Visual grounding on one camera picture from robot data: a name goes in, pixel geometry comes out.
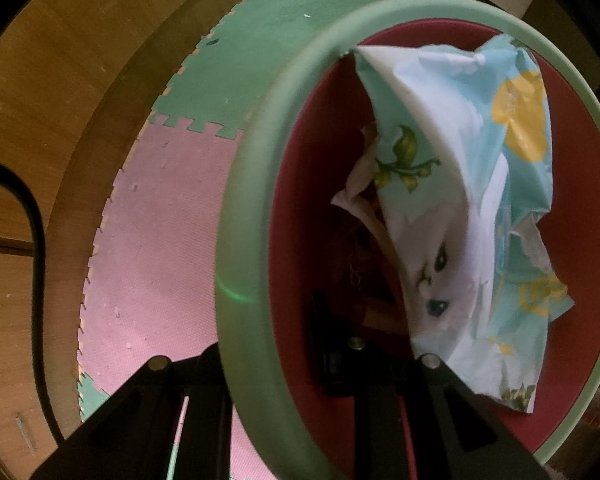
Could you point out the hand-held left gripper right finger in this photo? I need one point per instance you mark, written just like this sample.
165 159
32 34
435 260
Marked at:
330 365

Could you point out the pink foam mat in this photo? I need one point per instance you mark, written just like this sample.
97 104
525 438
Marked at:
154 235

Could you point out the pink bin with green rim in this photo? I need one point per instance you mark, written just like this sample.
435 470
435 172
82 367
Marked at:
570 310

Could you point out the teal cat print plastic bag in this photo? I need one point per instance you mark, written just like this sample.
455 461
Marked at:
455 135

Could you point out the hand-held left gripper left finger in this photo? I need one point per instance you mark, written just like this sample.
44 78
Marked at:
204 375

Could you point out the green foam mat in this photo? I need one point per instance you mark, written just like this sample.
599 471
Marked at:
280 50
92 400

